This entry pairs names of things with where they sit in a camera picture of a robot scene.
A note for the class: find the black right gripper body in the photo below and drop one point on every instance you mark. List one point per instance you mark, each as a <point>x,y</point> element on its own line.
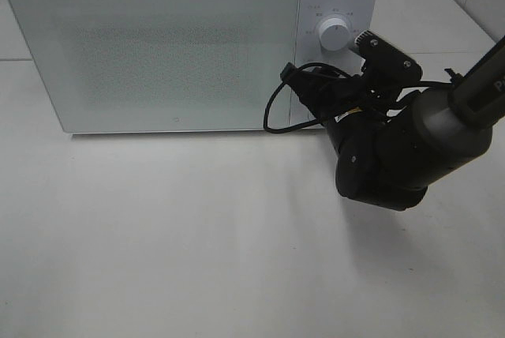
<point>330,94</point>

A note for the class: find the upper white power knob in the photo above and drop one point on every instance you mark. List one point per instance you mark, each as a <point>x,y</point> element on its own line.
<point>334,34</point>

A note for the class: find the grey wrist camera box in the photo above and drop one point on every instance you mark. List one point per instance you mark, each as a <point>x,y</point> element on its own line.
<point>385,60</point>

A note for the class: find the white microwave door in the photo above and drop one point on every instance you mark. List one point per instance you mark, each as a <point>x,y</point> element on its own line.
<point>130,66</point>

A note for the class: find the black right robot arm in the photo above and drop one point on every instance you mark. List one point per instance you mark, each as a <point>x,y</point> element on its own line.
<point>395,134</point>

